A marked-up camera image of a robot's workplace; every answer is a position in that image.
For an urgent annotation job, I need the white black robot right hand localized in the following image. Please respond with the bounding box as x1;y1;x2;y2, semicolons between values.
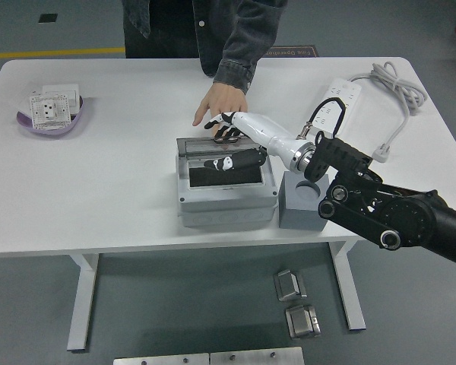
203;110;309;172

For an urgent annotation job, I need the white table leg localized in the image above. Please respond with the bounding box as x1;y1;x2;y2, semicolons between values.
328;239;367;332
66;252;101;353

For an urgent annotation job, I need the metal block with latch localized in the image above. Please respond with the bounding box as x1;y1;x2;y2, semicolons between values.
284;303;322;340

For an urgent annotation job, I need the grey junction box clear lid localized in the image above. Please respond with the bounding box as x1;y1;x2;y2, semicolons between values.
174;136;279;229

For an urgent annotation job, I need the white printed socket panel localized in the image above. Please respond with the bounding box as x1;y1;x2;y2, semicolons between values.
27;91;71;129

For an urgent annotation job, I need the white power strip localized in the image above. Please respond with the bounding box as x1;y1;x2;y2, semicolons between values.
307;77;362;138

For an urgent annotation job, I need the dark floor sign with text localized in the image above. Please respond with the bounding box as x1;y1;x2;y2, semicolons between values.
264;45;321;59

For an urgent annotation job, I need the yellow floor tape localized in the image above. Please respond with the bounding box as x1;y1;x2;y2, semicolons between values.
0;46;127;61

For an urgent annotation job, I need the white plain switch panel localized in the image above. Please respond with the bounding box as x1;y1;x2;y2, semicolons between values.
42;83;81;115

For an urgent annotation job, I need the person's left hand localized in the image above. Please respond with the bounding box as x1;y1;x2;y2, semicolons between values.
192;81;250;138

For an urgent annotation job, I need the grey power cord with plug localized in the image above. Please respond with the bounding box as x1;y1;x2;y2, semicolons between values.
347;62;429;164

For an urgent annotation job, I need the person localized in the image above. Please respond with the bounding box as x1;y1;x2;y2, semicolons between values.
121;0;290;138

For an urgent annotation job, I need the small metal block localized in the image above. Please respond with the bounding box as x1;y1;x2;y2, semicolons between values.
273;268;308;303

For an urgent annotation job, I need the grey cube with round hole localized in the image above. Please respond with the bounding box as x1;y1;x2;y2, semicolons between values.
278;170;330;231

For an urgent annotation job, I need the purple bowl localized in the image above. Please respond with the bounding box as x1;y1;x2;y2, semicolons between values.
15;94;86;138

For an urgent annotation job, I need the white flat card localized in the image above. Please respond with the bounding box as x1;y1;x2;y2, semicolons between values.
17;89;43;116

